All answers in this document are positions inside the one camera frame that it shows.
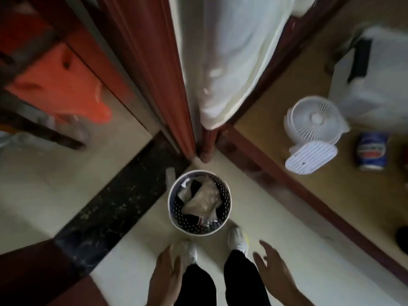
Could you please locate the white desk fan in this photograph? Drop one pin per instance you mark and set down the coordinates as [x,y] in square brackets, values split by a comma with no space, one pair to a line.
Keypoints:
[314,124]

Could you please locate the person's right white shoe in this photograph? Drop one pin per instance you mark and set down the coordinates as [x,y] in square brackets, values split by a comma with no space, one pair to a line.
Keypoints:
[238,238]

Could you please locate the brown wooden bed frame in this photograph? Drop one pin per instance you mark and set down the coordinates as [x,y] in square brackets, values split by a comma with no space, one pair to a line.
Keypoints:
[306,194]

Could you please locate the dark round object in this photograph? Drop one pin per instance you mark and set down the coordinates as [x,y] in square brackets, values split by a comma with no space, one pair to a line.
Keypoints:
[403,240]

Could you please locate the orange plastic stool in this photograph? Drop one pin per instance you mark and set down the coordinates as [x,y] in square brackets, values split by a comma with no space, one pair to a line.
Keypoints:
[60,82]

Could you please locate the person's white shoe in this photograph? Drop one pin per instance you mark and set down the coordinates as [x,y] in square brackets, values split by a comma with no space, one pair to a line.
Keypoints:
[187,251]
[238,238]

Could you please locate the yellow bamboo bed mat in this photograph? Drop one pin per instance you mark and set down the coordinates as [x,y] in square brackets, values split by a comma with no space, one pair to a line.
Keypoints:
[350,194]

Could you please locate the person's left thumb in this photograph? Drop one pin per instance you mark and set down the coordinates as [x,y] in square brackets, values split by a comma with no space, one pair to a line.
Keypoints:
[179,260]

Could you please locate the person's right hand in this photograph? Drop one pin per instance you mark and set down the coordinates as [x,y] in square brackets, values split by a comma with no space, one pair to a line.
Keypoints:
[278,273]

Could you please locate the small white paper scrap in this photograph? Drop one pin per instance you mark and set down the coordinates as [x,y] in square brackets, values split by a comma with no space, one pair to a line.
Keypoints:
[170,178]

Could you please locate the person's black trousers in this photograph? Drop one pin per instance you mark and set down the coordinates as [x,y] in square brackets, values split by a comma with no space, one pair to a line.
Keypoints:
[242,280]

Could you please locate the beige knitted cloth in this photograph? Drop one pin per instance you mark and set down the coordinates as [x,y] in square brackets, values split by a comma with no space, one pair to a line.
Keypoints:
[202,199]

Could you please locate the white perforated laundry basket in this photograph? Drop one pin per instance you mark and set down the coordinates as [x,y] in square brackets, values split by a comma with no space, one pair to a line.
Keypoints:
[224,205]

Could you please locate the person's left hand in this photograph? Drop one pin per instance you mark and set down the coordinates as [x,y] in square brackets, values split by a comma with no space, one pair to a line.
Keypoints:
[164,277]

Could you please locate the red wooden door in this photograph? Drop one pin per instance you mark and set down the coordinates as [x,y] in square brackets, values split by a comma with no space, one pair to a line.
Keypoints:
[149,66]

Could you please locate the person's right forearm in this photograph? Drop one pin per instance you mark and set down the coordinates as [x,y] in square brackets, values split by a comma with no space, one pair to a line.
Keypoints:
[301,299]

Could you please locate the blue drink can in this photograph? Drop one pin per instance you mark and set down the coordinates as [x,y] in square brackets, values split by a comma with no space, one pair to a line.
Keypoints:
[372,151]

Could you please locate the dark clothes pile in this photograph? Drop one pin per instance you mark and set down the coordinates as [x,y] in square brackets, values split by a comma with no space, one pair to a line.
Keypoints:
[191,219]

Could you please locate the person's right thumb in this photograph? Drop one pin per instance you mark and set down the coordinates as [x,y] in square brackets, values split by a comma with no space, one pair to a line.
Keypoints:
[258,260]

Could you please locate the person's left white shoe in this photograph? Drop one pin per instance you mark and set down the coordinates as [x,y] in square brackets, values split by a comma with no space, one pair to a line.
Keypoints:
[187,251]

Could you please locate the white hanging cloth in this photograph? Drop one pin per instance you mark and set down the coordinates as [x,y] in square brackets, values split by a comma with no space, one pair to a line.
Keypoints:
[229,60]

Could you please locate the white plastic bag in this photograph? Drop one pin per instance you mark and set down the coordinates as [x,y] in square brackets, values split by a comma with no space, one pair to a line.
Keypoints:
[376,82]

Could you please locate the person's left forearm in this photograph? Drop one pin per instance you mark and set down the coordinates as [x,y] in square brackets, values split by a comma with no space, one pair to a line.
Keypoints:
[159,303]

